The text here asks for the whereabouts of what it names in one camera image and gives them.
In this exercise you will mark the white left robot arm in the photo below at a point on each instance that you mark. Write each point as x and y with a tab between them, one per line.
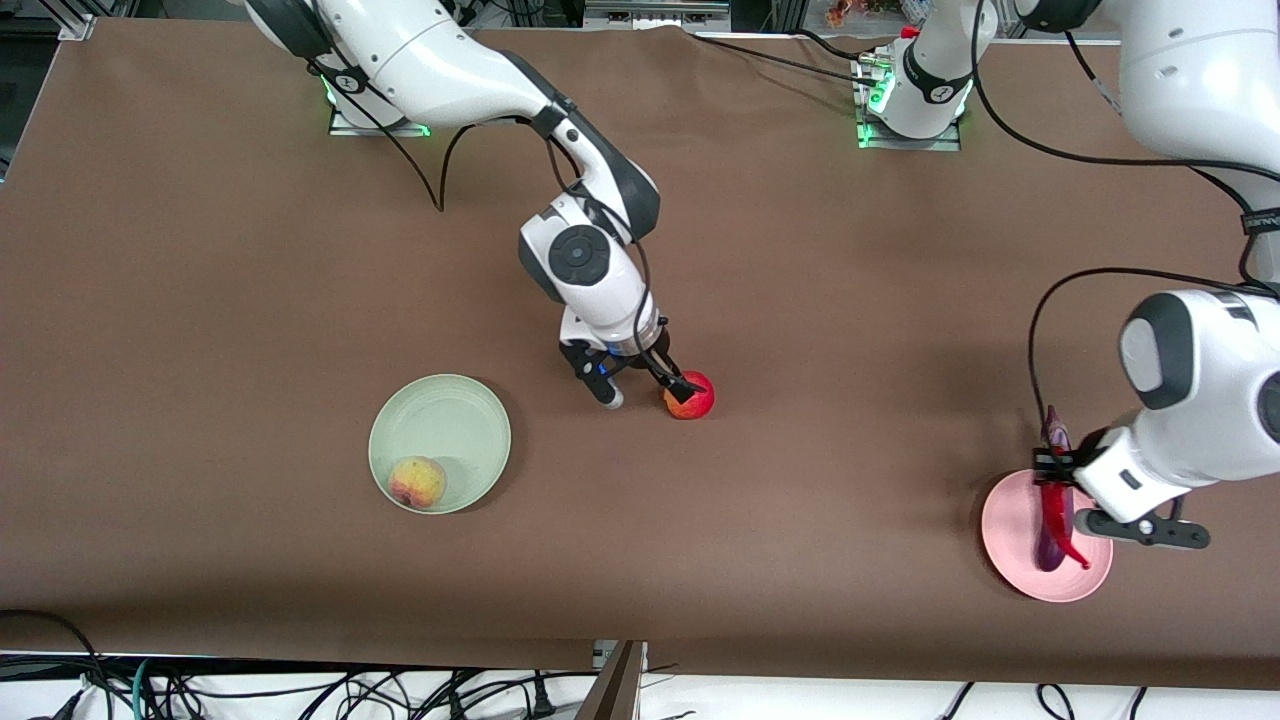
1200	90

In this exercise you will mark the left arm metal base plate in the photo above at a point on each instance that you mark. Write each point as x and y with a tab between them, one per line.
945	145

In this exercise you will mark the pink plate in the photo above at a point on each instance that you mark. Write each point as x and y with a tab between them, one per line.
1010	550

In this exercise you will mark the aluminium post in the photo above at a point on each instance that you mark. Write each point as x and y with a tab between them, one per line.
615	690

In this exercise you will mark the yellow pink peach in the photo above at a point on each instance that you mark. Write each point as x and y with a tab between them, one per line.
417	483

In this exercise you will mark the brown table cover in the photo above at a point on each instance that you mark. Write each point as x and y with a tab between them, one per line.
800	250

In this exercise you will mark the red pomegranate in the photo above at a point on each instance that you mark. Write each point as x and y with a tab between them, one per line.
695	403

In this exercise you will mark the purple eggplant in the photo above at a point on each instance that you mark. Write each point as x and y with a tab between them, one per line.
1057	430

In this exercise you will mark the light green plate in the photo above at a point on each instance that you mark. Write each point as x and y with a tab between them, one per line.
440	430

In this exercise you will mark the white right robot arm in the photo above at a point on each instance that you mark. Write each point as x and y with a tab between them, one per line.
430	60

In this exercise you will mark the red chili pepper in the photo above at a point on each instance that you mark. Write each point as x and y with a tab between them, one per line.
1056	515

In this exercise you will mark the grey metal box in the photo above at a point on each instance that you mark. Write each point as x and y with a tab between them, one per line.
655	12

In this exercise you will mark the black power plug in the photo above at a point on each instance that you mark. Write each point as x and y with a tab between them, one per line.
541	700

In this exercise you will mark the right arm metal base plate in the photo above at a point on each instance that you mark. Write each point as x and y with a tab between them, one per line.
340	128

